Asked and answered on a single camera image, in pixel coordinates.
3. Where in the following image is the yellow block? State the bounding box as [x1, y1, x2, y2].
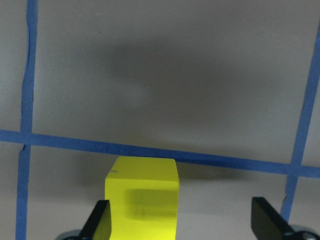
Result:
[104, 156, 180, 240]

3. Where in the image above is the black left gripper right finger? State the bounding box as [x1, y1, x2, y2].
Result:
[251, 197, 304, 240]

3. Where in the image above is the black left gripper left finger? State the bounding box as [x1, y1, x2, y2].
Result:
[78, 200, 112, 240]

